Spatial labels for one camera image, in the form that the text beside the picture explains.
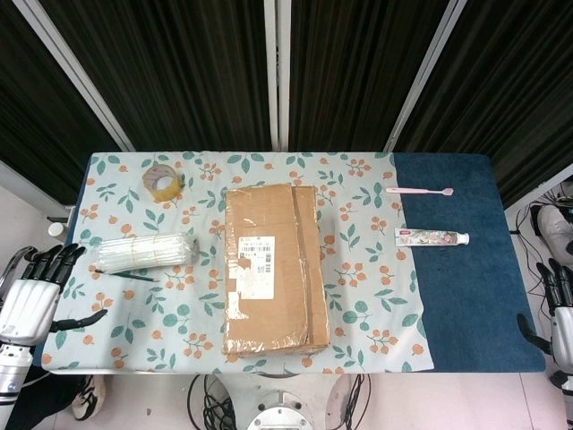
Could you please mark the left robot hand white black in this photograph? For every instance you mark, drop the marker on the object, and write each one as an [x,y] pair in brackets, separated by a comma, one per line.
[27,304]

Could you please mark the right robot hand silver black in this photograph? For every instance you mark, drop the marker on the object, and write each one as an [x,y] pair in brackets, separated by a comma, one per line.
[564,327]

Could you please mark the cardboard box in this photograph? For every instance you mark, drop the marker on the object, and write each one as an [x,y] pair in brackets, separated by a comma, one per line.
[277,277]

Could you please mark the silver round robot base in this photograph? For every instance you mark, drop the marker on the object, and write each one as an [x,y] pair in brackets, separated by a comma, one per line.
[279,414]

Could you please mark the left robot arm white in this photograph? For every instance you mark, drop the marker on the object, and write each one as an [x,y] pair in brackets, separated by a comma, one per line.
[13,372]

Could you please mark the white round knob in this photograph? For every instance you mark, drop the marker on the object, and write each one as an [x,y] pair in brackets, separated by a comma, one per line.
[56,229]

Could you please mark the blue table mat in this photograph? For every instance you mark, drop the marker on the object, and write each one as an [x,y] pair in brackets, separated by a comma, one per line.
[470,291]

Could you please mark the green pencil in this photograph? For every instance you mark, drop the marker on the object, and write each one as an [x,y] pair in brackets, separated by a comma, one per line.
[130,275]

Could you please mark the white sneaker with black trim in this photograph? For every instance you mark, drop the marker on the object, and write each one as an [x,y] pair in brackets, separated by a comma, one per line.
[85,401]

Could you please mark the white straws bundle in plastic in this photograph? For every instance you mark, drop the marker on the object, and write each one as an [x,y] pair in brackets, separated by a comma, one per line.
[143,251]

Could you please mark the floral leaf print tablecloth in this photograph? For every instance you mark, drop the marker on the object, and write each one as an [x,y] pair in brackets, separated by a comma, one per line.
[156,313]

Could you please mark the floral toothpaste tube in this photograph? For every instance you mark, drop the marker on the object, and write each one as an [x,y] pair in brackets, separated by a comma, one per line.
[430,236]

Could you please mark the yellow packing tape roll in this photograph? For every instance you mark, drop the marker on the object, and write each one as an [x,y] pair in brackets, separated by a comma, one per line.
[154,177]

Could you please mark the pink toothbrush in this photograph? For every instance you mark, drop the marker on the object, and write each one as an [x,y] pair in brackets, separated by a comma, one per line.
[416,191]

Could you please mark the white partition frame post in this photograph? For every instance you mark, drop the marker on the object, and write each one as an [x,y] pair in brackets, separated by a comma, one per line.
[76,76]
[277,67]
[425,76]

